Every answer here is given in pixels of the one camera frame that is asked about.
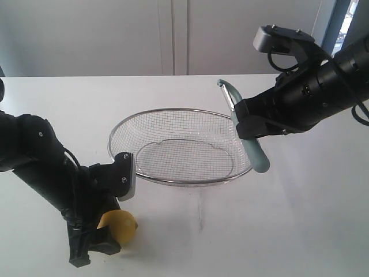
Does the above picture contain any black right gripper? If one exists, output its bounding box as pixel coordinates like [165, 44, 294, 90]
[234, 43, 356, 139]

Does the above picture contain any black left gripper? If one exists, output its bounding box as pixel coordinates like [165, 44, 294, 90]
[60, 163, 121, 267]

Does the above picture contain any teal handled peeler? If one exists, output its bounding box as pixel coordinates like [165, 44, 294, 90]
[217, 79, 270, 173]

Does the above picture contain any yellow lemon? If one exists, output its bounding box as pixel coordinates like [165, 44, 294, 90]
[97, 209, 138, 246]

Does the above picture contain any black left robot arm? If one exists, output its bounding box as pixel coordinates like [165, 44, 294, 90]
[1, 111, 121, 267]

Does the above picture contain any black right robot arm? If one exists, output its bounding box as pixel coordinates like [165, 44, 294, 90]
[235, 25, 368, 139]

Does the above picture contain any oval steel mesh basket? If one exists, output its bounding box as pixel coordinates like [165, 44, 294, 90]
[107, 108, 253, 188]

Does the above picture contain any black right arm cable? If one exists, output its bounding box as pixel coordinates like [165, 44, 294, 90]
[266, 50, 369, 128]

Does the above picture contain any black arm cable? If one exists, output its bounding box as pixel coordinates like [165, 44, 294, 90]
[62, 147, 84, 220]
[266, 50, 369, 128]

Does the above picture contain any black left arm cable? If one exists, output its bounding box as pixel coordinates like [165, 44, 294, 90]
[62, 147, 84, 220]

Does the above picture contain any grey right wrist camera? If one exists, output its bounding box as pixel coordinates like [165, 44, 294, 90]
[253, 25, 315, 56]

